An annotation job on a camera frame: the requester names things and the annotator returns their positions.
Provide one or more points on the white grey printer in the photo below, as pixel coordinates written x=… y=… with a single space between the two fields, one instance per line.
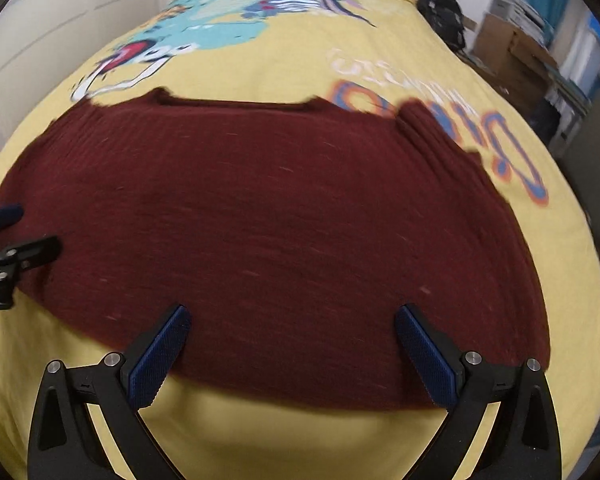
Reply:
x=520 y=12

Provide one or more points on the brown wooden cabinet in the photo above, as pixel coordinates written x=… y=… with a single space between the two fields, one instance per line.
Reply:
x=515 y=55

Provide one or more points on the dark red knit sweater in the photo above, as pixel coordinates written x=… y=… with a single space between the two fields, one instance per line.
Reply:
x=280 y=240

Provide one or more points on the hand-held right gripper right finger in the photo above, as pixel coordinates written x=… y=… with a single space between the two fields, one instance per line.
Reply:
x=427 y=355

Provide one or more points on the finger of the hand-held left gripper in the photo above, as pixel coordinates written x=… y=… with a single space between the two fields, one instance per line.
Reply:
x=37 y=251
x=2 y=216

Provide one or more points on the grey chair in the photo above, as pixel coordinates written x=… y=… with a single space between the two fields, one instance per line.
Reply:
x=597 y=170

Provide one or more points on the yellow printed blanket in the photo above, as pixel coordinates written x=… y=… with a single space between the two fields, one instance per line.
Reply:
x=290 y=70

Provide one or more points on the white wardrobe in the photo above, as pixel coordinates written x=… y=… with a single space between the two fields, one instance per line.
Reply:
x=55 y=20

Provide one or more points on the black backpack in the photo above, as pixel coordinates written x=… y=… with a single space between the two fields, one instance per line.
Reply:
x=442 y=15

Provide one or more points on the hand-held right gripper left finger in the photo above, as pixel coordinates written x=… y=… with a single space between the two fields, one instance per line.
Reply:
x=157 y=355

